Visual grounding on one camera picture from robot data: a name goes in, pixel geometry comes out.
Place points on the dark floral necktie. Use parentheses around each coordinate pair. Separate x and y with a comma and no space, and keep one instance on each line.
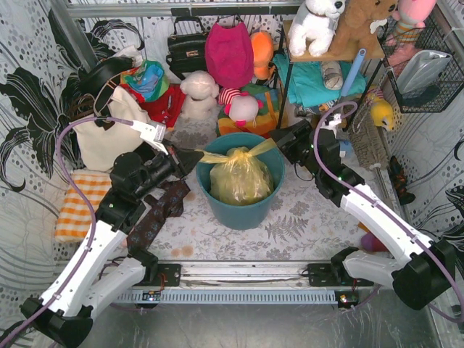
(169,205)

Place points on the pink striped plush doll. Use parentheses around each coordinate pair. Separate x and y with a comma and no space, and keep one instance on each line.
(239,106)

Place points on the orange checked towel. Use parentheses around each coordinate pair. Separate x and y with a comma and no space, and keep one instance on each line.
(74,218)

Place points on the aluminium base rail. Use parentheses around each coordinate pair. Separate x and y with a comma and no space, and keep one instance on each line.
(246,283)

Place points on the teal folded cloth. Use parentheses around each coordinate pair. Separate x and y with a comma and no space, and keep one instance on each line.
(306,84)

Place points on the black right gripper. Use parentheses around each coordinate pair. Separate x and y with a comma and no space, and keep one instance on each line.
(291,137)

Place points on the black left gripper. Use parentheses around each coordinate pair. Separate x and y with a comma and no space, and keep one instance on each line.
(177,159)

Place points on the black leather handbag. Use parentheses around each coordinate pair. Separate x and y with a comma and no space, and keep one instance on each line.
(186,53)

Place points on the cream canvas tote bag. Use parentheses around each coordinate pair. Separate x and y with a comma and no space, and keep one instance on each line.
(100,147)

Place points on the black wire basket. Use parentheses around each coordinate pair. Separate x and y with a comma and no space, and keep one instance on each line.
(437,96)

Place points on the purple orange sock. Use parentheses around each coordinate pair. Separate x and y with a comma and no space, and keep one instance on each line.
(369,242)

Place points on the orange plush toy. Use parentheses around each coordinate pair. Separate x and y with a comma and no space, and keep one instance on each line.
(262,46)

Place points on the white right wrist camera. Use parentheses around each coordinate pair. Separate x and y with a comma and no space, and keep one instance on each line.
(332,122)

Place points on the pink plush toy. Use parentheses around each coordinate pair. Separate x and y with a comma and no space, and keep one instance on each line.
(410,16)

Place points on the brown teddy bear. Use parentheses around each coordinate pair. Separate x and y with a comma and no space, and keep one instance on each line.
(357,29)

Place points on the white plush dog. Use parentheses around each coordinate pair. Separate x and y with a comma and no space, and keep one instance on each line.
(313,27)

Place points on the white plush lamb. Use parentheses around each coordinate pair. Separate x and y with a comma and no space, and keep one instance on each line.
(201,92)

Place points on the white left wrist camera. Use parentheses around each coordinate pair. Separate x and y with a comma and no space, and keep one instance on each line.
(152,133)

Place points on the yellow plush duck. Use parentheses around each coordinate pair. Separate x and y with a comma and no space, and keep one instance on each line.
(381,111)

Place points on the magenta fuzzy bag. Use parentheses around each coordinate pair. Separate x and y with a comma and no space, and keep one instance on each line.
(229,55)

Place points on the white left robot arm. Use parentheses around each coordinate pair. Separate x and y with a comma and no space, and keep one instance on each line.
(114,254)

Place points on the teal plastic trash bin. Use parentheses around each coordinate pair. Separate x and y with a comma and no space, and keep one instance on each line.
(248,216)

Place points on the colourful silk scarf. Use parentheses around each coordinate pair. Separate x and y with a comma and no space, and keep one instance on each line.
(146,83)

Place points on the yellow plastic trash bag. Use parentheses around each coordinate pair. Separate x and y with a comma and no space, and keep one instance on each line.
(239,178)

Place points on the blue handled broom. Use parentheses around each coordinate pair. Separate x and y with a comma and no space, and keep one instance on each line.
(347,106)

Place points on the black hat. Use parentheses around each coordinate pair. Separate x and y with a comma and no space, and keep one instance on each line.
(93,81)

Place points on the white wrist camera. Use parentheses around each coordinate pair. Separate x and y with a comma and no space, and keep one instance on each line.
(332,122)
(152,133)

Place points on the silver foil pouch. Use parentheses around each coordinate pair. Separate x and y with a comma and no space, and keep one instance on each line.
(422,70)

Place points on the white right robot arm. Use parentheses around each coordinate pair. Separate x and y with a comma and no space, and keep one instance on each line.
(419,269)

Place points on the black metal shelf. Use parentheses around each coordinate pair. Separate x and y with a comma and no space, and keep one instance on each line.
(286,79)

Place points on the red garment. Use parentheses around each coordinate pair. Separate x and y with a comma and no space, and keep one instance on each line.
(163,104)

